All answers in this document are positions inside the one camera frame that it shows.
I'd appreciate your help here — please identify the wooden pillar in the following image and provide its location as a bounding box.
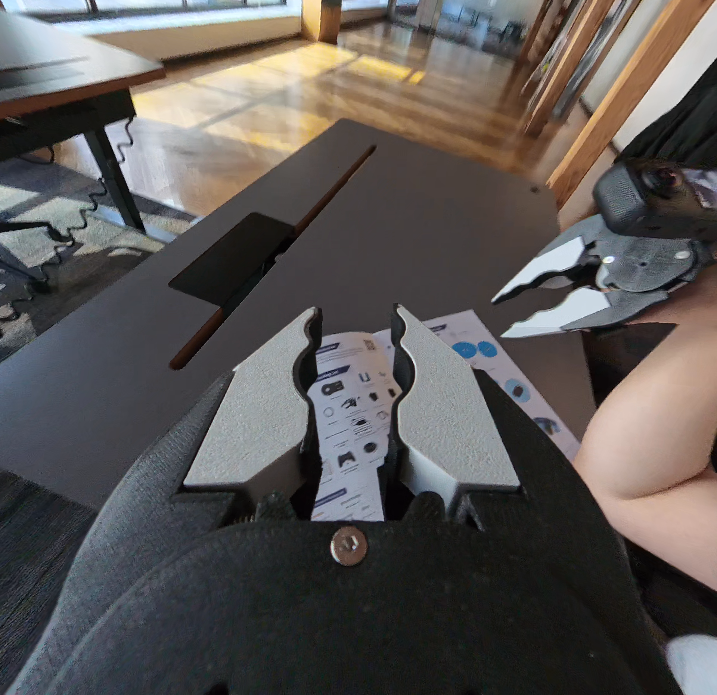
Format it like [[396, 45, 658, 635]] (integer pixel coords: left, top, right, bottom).
[[301, 0, 346, 44]]

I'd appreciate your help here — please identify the white printed instruction sheet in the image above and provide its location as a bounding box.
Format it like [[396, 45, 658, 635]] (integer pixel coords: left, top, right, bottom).
[[311, 310, 581, 522]]

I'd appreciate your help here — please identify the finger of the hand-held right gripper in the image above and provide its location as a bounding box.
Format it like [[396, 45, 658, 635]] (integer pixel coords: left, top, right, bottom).
[[500, 286, 664, 339], [492, 216, 608, 305]]

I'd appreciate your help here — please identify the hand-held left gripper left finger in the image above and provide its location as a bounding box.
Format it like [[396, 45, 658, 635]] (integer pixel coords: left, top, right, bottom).
[[183, 307, 325, 519]]

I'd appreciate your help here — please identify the black coiled cable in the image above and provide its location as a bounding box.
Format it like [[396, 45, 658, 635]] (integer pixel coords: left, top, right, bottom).
[[34, 115, 138, 270]]

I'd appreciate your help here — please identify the black chair base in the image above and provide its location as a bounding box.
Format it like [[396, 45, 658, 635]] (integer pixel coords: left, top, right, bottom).
[[0, 219, 76, 295]]

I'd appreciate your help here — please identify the black desk with wooden edge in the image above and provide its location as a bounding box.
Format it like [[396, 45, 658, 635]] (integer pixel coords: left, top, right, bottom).
[[0, 10, 167, 242]]

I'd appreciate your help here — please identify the person's right forearm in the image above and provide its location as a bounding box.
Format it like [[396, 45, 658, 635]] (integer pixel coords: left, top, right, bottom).
[[574, 292, 717, 595]]

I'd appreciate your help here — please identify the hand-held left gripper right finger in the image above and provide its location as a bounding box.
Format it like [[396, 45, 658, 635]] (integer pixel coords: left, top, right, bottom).
[[381, 304, 522, 521]]

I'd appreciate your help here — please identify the black desk cable lid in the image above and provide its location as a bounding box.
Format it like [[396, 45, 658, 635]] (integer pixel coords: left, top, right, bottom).
[[168, 211, 296, 310]]

